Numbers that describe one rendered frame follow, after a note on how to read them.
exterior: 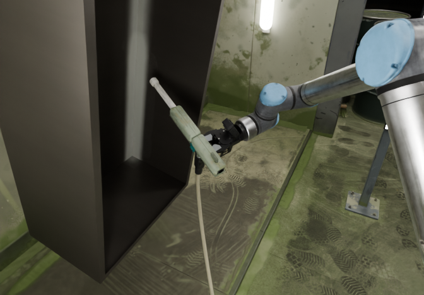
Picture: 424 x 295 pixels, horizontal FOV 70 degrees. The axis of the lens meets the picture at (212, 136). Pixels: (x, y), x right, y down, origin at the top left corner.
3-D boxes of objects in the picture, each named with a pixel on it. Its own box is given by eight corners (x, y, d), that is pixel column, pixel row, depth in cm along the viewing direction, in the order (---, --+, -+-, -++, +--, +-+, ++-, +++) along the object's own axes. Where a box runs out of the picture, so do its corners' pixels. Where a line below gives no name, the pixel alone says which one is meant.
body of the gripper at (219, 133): (219, 158, 116) (243, 145, 121) (223, 146, 109) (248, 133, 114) (207, 144, 119) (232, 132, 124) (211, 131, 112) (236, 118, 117)
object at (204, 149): (220, 192, 117) (228, 162, 99) (209, 198, 116) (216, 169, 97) (160, 109, 139) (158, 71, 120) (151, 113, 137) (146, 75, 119)
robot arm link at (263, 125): (269, 98, 123) (262, 113, 131) (245, 109, 118) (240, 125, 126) (284, 114, 119) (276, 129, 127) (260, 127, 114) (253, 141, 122)
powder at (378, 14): (412, 14, 334) (412, 14, 333) (404, 23, 296) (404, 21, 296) (360, 10, 361) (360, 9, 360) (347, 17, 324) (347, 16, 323)
